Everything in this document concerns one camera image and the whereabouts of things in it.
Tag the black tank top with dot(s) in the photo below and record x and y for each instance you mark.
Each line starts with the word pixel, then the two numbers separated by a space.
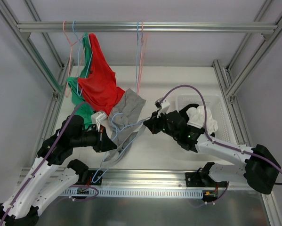
pixel 183 114

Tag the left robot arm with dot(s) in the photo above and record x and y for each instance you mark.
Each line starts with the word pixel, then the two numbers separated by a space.
pixel 33 196

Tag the red tank top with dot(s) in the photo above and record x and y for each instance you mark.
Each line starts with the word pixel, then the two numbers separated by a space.
pixel 100 88

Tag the aluminium front rail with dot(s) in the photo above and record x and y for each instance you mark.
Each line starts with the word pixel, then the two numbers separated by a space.
pixel 128 178

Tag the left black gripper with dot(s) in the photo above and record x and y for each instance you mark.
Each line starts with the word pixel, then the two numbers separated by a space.
pixel 100 141

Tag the white tank top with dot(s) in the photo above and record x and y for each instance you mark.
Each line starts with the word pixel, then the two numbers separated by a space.
pixel 197 119

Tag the white plastic basket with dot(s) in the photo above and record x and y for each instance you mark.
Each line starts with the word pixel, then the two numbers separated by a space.
pixel 217 107

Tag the grey tank top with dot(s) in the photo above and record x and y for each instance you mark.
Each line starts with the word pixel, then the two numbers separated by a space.
pixel 130 105

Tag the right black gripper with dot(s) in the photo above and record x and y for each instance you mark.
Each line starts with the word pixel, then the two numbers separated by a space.
pixel 161 122

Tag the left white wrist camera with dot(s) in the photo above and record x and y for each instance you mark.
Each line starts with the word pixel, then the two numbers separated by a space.
pixel 97 118

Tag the green tank top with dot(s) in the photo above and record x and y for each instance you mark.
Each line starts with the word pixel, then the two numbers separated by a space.
pixel 85 111

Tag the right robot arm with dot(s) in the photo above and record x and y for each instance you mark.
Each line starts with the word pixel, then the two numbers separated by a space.
pixel 254 166

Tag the blue hanger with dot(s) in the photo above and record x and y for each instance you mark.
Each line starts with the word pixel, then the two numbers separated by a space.
pixel 123 137
pixel 137 53
pixel 78 54

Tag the white slotted cable duct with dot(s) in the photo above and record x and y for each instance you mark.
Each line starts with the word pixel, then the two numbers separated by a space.
pixel 134 192

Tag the pink hanger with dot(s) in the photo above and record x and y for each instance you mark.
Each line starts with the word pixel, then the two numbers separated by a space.
pixel 70 59
pixel 144 38

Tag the aluminium frame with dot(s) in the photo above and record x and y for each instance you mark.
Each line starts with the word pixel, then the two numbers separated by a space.
pixel 24 89

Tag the aluminium hanging rail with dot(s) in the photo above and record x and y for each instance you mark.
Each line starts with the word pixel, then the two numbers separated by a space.
pixel 87 26

